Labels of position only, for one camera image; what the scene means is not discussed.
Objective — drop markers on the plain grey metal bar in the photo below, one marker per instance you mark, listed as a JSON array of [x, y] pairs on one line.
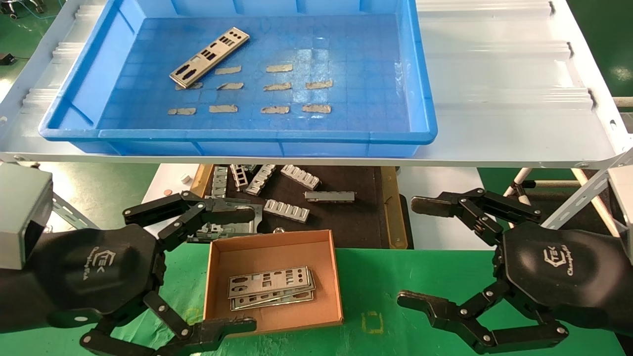
[[330, 196]]

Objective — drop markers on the black office chair base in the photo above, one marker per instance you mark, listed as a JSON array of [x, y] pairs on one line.
[[12, 13]]

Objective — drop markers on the white pipe rack frame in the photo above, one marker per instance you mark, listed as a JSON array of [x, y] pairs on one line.
[[524, 175]]

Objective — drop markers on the grey slotted metal bracket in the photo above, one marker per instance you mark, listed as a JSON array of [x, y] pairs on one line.
[[220, 180], [239, 176], [260, 179]]

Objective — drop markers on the ribbed grey metal bracket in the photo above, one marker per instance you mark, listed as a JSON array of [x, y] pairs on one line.
[[300, 176], [286, 210]]

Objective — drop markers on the green table cloth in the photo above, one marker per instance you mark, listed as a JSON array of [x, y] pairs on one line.
[[366, 277]]

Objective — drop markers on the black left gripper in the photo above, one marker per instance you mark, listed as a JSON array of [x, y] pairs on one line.
[[99, 267]]

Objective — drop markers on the white metal shelf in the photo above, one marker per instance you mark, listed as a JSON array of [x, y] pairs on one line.
[[494, 74]]

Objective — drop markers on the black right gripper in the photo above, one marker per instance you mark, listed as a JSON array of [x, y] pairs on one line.
[[559, 267]]

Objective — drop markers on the beige horizontal pipe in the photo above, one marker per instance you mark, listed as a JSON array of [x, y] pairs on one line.
[[624, 101]]

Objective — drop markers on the blue plastic tray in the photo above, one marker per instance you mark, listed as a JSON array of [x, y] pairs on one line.
[[346, 64]]

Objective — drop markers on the brown cardboard box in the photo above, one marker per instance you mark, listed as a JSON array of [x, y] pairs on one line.
[[267, 252]]

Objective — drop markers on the small black floor box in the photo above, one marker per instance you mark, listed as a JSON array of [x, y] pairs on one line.
[[6, 58]]

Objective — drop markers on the perforated white shelf brace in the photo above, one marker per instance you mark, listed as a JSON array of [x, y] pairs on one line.
[[69, 212], [583, 195]]

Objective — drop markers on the large grey metal plate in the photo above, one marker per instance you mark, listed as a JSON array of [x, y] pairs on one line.
[[237, 229]]

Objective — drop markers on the dark tray with wooden frame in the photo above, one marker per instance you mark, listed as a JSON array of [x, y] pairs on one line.
[[346, 222]]

